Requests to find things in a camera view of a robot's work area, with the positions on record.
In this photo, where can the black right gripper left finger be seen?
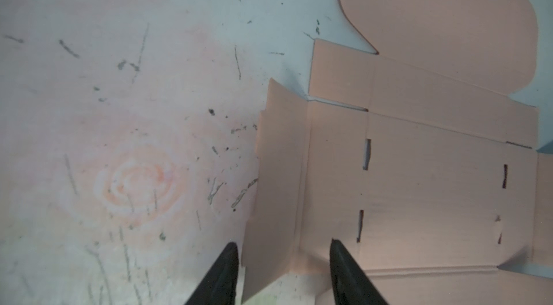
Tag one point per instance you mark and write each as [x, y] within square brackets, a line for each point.
[218, 287]

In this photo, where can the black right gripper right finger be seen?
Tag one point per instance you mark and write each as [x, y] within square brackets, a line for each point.
[350, 284]

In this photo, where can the tan cardboard box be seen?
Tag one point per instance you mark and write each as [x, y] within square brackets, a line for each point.
[415, 158]

